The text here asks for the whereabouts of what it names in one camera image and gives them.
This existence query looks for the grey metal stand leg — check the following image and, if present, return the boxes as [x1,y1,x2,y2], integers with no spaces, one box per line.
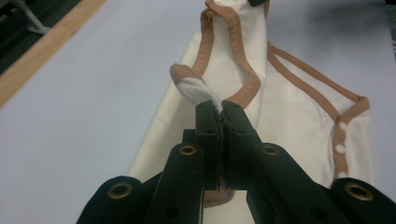
[11,0,51,35]

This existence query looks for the cream baby bodysuit brown trim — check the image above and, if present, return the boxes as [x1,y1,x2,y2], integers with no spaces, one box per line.
[126,0,375,224]

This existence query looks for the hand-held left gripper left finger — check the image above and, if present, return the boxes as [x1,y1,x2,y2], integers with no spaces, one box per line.
[182,100,224,191]

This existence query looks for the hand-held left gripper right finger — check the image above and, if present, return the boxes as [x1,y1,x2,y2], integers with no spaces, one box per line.
[221,100,263,191]

